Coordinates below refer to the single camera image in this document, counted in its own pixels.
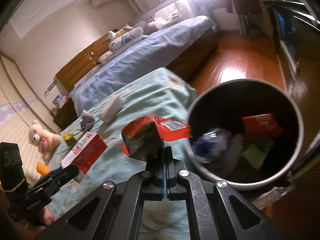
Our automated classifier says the red white carton box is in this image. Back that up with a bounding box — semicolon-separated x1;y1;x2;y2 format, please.
60;132;107;183

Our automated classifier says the blue white snack bag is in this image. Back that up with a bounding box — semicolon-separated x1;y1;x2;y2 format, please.
191;128;232;164

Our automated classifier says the red chip bag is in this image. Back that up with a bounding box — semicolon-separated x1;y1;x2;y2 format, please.
121;114;192;161

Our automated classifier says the small red box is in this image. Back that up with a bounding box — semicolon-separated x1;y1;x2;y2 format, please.
242;113;284;141

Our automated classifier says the round metal trash bin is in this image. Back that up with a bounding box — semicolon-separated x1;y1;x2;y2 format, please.
184;79;304;190

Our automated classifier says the person's left hand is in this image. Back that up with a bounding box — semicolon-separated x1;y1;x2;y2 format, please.
22;207;56;239

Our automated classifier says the orange knitted cup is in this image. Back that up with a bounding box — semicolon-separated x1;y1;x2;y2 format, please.
36;162;51;176

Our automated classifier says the cream teddy bear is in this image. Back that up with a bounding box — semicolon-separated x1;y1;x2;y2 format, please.
28;120;62;163

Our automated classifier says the yellow crumpled wrapper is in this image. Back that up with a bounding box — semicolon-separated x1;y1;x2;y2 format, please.
63;132;77;147

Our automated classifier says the crumpled grey paper ball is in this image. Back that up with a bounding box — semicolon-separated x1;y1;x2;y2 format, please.
80;110;95;133

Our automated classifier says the white tissue pack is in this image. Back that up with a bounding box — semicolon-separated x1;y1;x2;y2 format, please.
98;95;125;124

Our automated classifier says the dark wooden nightstand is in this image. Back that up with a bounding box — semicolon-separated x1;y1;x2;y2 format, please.
54;99;78;130

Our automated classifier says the green floral bed sheet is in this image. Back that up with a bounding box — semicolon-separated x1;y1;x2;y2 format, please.
48;68;197;239

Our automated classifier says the framed photo on nightstand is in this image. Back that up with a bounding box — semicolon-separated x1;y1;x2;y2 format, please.
53;95;69;108

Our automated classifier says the wooden headboard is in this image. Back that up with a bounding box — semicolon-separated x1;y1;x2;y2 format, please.
55;35;110;92

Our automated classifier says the blue bed cover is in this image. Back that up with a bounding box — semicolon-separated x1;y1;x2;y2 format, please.
69;16;217;115

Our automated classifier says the plush toy on headboard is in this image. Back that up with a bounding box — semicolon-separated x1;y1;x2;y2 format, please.
107;24;132;41

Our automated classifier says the blue white pillow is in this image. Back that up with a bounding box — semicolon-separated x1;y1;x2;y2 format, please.
108;27;148;52

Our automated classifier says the pink plush toy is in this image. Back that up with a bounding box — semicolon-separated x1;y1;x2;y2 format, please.
145;17;169;35

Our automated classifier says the dark tv cabinet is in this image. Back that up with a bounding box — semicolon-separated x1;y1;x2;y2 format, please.
263;1;319;177

